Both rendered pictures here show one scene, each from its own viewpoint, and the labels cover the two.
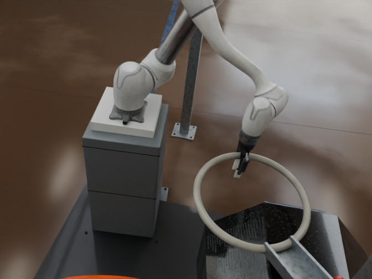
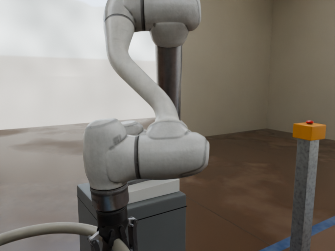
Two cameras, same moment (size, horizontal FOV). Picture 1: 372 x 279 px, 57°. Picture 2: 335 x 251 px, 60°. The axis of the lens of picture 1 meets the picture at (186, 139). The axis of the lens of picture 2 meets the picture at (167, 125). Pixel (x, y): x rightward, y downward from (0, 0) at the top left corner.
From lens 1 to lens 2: 1.46 m
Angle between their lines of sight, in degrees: 60
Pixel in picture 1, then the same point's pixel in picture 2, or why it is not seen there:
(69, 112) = (195, 223)
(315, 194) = not seen: outside the picture
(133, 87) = not seen: hidden behind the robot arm
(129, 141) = not seen: hidden behind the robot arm
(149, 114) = (137, 186)
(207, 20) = (106, 28)
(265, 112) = (88, 133)
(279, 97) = (160, 136)
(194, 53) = (300, 174)
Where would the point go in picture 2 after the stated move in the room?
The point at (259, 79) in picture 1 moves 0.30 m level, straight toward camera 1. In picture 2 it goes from (156, 110) to (25, 115)
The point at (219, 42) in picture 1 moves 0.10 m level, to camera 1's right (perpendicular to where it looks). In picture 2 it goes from (108, 50) to (122, 47)
